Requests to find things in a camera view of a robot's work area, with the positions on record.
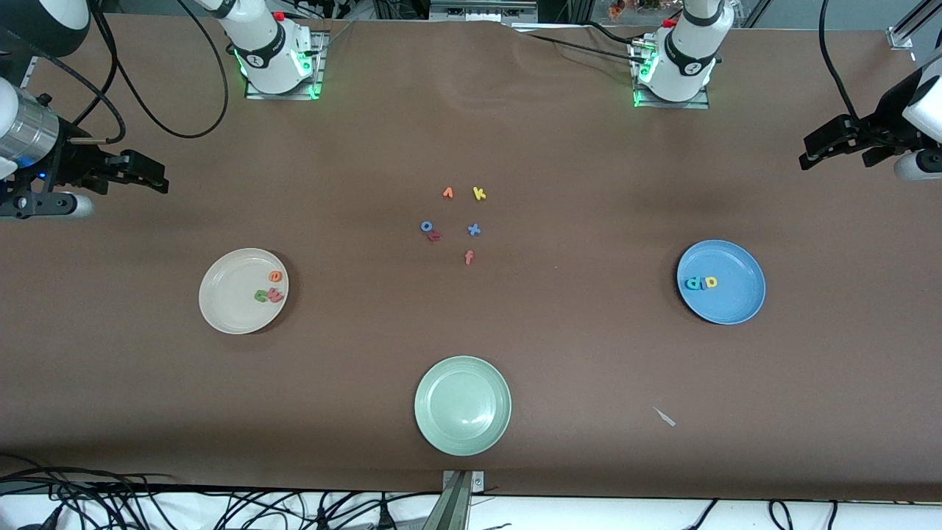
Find beige brown plate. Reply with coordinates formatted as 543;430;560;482
198;248;290;336

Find blue plate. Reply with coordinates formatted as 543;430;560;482
676;239;767;325

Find orange flowers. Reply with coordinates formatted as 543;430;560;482
607;0;663;19

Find grey power strip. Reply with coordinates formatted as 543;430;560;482
429;0;539;23

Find pale green plate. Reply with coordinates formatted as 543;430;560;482
414;356;512;457

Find long black right arm cable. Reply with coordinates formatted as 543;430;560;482
96;0;229;139

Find aluminium frame profile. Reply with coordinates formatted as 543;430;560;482
887;0;942;49

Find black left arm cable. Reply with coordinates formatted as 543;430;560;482
819;0;862;122

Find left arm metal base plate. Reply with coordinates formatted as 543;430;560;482
631;40;711;110

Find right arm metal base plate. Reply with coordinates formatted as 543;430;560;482
245;31;329;101

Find black cable on table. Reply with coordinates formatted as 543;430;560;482
585;21;645;45
526;32;635;56

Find tangled black floor cables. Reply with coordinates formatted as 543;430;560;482
0;453;442;530

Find grey metal camera mount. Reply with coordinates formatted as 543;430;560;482
422;470;486;530

